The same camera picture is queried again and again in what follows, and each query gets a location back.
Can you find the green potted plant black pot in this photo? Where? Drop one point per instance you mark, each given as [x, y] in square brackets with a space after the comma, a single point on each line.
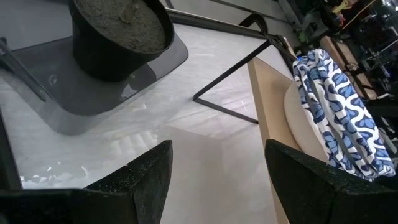
[102, 56]

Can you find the grey translucent plastic tray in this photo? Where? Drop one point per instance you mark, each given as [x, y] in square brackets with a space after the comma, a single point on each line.
[77, 96]

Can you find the wooden shelf black metal legs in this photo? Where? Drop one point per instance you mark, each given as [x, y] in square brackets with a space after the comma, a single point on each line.
[267, 102]

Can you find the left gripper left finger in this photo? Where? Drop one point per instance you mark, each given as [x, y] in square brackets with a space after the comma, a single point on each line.
[133, 193]

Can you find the black metal table frame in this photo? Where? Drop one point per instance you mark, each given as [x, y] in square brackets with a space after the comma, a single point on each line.
[217, 26]

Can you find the blue white patterned bowl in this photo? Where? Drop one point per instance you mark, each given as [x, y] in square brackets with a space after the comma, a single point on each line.
[298, 124]
[357, 118]

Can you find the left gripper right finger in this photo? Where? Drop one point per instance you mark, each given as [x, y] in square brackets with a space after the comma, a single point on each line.
[311, 193]

